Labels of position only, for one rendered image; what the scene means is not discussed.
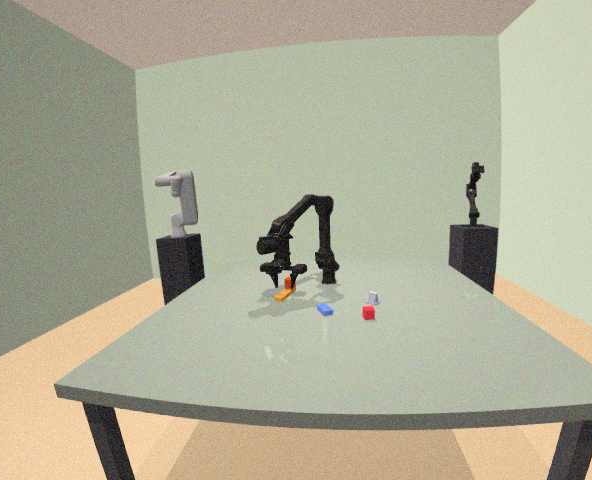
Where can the small red block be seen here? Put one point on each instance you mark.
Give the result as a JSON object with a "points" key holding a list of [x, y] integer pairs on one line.
{"points": [[368, 313]]}

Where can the blue rectangular block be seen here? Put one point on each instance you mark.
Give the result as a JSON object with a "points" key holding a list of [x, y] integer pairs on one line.
{"points": [[325, 309]]}

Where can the orange bar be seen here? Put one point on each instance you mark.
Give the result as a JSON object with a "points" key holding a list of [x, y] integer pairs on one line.
{"points": [[287, 292]]}

